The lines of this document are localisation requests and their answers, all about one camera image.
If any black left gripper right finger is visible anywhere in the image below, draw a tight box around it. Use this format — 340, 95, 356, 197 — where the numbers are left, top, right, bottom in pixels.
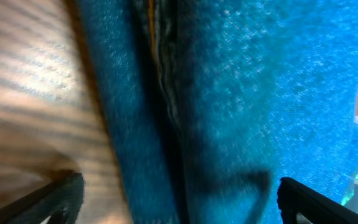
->
277, 177, 358, 224

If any blue denim cloth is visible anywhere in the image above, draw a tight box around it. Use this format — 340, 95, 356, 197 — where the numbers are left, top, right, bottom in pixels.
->
78, 0, 358, 223

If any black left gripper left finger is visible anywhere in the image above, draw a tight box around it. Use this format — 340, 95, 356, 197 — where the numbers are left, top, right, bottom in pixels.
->
0, 172, 84, 224

